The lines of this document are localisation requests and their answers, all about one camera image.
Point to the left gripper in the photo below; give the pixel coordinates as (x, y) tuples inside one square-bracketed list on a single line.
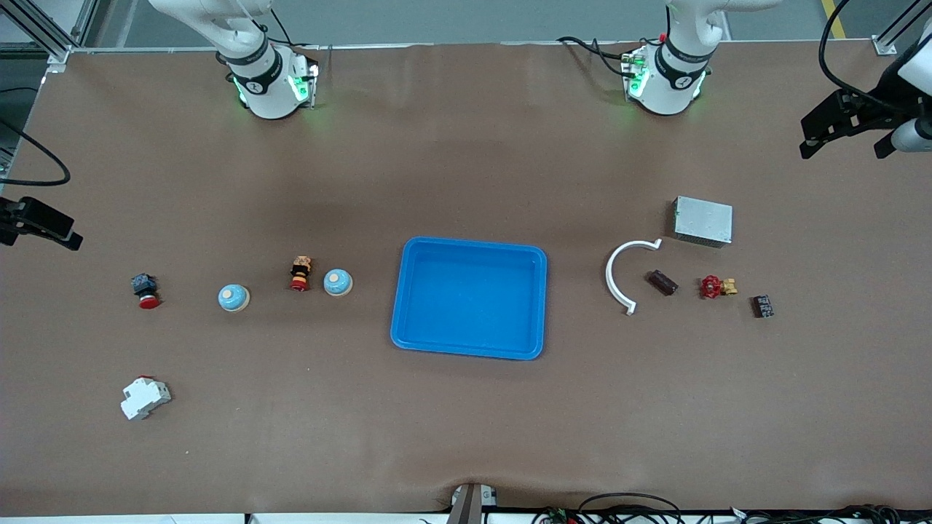
[(868, 111)]

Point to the blue desk bell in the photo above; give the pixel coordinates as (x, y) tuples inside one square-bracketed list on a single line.
[(234, 298), (338, 282)]

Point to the black electrolytic capacitor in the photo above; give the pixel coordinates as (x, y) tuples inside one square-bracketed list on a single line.
[(762, 306)]

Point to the brown electrolytic capacitor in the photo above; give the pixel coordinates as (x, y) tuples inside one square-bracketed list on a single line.
[(662, 282)]

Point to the blue plastic tray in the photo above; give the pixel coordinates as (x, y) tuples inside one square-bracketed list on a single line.
[(470, 298)]

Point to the red push button black body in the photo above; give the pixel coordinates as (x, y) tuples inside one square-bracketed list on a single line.
[(144, 285)]

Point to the grey metal power supply box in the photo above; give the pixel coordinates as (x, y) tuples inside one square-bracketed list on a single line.
[(703, 220)]

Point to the white circuit breaker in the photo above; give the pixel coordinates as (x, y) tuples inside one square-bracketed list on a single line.
[(144, 399)]

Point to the red yellow emergency stop button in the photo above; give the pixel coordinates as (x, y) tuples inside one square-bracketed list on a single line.
[(299, 276)]

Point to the white curved plastic clamp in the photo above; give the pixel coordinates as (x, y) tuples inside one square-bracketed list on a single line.
[(609, 279)]

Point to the brown table cover mat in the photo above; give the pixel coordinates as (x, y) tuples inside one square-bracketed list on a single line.
[(466, 422)]

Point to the aluminium frame post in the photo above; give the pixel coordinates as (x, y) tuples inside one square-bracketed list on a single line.
[(57, 54), (885, 45)]

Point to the grey metal bracket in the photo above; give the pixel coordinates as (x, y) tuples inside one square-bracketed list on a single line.
[(470, 506)]

